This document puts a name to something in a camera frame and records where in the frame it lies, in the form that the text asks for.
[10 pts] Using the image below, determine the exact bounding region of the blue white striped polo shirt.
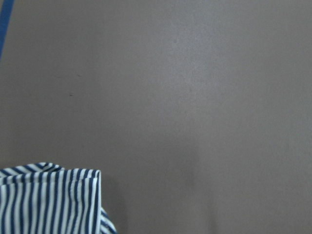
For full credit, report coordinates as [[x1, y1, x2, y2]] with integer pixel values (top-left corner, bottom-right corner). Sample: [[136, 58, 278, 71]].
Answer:
[[0, 162, 117, 234]]

